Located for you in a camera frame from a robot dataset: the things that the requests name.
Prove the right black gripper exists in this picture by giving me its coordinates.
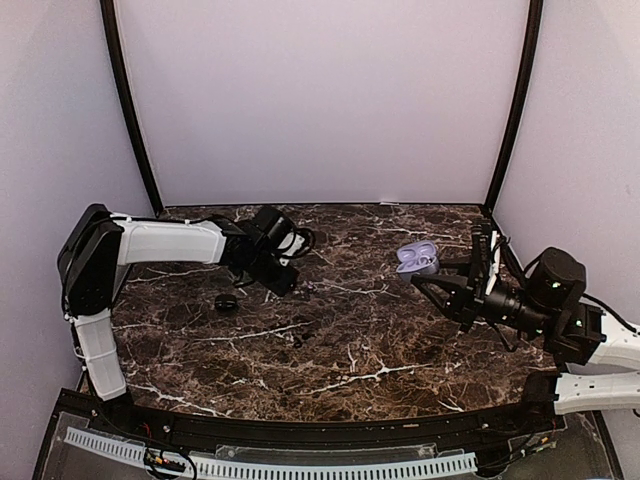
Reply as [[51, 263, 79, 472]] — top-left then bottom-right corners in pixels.
[[412, 255, 553, 337]]

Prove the purple earbud charging case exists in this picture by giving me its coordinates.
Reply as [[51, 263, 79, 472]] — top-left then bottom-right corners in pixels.
[[396, 240, 440, 283]]

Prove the black earbud charging case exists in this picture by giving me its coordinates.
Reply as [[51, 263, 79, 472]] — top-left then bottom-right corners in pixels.
[[214, 294, 238, 312]]

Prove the black wireless earbud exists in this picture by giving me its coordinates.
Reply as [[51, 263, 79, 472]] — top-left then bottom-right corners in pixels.
[[293, 332, 314, 348]]

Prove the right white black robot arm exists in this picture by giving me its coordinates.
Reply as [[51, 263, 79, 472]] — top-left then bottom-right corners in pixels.
[[396, 221, 639, 434]]

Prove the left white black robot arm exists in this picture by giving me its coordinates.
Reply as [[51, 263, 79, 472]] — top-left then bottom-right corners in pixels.
[[57, 204, 314, 436]]

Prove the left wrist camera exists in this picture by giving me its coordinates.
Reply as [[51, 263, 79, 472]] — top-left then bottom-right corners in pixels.
[[275, 227, 316, 261]]

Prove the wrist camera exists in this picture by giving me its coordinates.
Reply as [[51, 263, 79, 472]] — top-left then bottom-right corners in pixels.
[[275, 227, 316, 261], [485, 230, 505, 295]]

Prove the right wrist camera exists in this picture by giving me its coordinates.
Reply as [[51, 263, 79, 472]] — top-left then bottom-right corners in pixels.
[[485, 230, 505, 295]]

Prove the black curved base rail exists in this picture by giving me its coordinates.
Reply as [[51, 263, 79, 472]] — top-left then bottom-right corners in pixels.
[[55, 389, 565, 450]]

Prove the white slotted cable duct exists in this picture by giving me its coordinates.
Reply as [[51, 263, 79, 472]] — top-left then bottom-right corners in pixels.
[[64, 427, 478, 479]]

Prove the right black frame post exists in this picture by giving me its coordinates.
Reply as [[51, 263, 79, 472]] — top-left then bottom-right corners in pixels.
[[483, 0, 544, 217]]

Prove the black frame post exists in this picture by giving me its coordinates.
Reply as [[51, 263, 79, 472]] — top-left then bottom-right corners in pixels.
[[483, 0, 544, 217], [99, 0, 164, 217]]

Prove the left black frame post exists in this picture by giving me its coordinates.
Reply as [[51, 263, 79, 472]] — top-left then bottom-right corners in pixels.
[[99, 0, 164, 217]]

